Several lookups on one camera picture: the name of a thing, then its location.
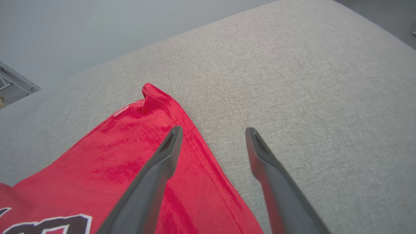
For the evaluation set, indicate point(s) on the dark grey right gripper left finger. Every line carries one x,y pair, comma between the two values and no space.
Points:
146,195

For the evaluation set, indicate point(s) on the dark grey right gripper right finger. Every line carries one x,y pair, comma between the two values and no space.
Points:
282,198

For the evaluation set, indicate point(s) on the red and white garment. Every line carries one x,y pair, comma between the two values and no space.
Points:
107,162

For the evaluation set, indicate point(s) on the grey fabric sofa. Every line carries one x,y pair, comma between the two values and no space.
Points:
308,113

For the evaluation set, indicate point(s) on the grey metal partition post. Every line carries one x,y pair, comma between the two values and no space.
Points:
16,84

